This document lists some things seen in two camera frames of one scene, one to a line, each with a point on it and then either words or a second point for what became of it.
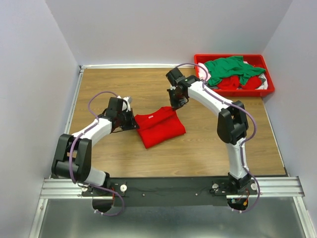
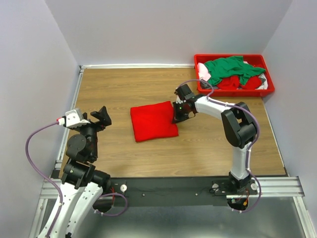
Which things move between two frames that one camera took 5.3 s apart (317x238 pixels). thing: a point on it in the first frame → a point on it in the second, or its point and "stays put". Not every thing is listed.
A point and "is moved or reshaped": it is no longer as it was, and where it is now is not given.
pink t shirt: x=202 y=72 stays put
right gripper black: x=175 y=106 → x=176 y=117
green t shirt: x=231 y=66 stays put
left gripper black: x=132 y=124 → x=104 y=118
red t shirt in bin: x=233 y=83 stays put
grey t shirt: x=212 y=87 stays put
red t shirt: x=161 y=126 is moved or reshaped
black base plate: x=173 y=191 stays put
